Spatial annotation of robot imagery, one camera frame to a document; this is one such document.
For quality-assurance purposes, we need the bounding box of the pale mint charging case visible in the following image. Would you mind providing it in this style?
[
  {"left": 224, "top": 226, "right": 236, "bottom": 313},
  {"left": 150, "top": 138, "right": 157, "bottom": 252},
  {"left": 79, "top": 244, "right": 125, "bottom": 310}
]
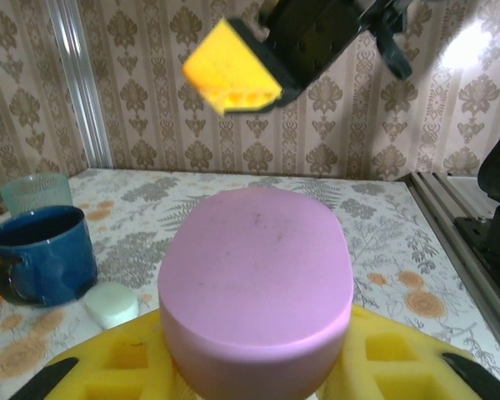
[{"left": 84, "top": 284, "right": 139, "bottom": 328}]

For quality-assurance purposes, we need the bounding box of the aluminium front rail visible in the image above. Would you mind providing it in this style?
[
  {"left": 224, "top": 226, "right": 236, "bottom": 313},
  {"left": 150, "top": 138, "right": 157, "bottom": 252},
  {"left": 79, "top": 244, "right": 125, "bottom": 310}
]
[{"left": 406, "top": 171, "right": 500, "bottom": 334}]

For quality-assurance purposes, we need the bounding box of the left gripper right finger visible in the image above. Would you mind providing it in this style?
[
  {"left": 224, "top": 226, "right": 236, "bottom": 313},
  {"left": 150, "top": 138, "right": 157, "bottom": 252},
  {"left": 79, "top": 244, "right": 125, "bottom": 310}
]
[{"left": 316, "top": 305, "right": 500, "bottom": 400}]

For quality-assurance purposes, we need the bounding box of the teal glass tumbler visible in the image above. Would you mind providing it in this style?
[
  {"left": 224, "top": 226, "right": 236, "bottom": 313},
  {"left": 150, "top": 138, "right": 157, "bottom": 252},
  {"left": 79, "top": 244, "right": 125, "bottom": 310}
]
[{"left": 0, "top": 173, "right": 73, "bottom": 218}]

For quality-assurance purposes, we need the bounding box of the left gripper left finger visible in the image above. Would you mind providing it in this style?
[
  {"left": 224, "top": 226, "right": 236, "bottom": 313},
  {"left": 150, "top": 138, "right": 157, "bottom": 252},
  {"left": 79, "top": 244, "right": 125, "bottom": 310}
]
[{"left": 7, "top": 308, "right": 199, "bottom": 400}]

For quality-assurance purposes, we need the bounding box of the dark blue mug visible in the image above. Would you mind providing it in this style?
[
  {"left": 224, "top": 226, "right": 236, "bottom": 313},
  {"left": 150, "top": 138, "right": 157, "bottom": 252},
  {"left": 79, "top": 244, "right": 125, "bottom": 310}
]
[{"left": 0, "top": 205, "right": 99, "bottom": 308}]

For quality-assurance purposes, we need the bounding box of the floral tablecloth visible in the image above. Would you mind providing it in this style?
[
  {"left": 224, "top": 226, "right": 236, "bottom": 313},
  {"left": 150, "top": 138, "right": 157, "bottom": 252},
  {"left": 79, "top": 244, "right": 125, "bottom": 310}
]
[{"left": 0, "top": 168, "right": 500, "bottom": 400}]

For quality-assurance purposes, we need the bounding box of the aluminium corner post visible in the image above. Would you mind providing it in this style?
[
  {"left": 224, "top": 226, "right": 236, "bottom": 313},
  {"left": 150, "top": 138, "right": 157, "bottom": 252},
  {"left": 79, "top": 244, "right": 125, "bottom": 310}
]
[{"left": 45, "top": 0, "right": 112, "bottom": 170}]

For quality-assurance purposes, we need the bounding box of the purple earbud charging case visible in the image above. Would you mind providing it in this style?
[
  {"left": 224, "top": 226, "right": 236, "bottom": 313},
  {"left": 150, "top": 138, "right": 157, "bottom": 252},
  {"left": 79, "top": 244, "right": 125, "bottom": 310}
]
[{"left": 157, "top": 186, "right": 354, "bottom": 400}]

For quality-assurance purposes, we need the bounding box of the grey metal panel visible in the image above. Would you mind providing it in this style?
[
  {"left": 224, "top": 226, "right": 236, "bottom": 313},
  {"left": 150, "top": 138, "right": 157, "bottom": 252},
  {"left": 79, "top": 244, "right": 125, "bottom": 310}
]
[{"left": 443, "top": 174, "right": 491, "bottom": 220}]

